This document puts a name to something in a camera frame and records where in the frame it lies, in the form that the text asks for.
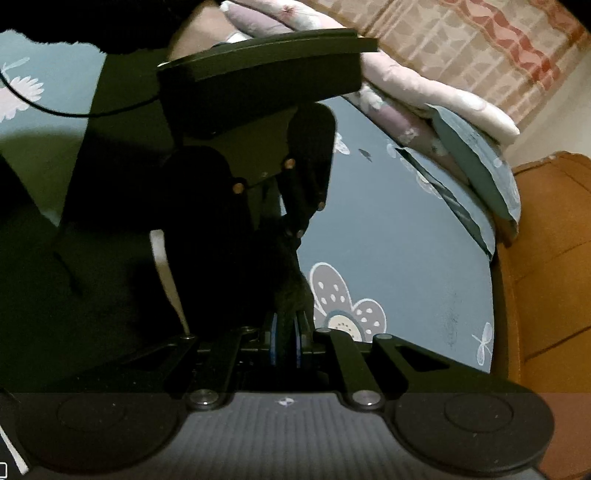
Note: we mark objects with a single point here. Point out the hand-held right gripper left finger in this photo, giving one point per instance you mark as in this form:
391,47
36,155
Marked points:
274,339

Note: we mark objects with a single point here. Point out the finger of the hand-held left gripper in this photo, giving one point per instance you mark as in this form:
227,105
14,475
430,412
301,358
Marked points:
297,207
278,207

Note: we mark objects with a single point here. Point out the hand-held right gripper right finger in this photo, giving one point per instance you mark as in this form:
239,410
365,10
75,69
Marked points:
299,339

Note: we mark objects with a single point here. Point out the person's left forearm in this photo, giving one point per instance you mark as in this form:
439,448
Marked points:
198,32

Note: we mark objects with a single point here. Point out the bed with blue floral sheet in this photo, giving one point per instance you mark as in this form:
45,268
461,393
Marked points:
392,230

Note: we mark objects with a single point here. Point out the purple floral folded quilt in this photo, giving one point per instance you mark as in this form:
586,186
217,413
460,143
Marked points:
401,124

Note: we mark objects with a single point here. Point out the flat blue floral pillow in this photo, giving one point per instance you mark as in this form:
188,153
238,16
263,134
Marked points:
452,203

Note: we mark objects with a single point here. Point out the pink floral folded quilt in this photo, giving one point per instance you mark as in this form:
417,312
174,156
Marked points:
415,83

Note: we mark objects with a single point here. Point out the plump blue floral pillow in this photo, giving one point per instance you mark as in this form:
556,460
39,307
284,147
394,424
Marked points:
475,166

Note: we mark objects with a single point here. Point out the beige patterned curtain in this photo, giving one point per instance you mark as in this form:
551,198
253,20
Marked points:
461,46

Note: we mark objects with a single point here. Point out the wooden headboard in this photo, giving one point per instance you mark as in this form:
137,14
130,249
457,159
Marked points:
545,277

